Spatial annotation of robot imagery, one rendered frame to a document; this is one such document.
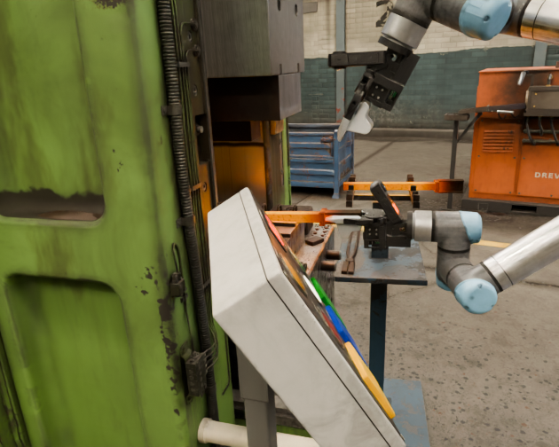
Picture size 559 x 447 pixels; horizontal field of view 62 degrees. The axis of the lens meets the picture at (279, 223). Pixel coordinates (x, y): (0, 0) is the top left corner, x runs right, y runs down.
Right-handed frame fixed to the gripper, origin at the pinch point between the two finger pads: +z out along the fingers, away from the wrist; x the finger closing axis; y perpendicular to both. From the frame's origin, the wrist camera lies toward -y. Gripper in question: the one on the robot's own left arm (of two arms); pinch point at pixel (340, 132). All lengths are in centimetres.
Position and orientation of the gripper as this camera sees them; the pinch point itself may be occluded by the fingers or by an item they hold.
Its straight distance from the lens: 100.1
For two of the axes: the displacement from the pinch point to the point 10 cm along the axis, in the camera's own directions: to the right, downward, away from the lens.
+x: 2.7, -3.2, 9.1
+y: 8.7, 4.8, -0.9
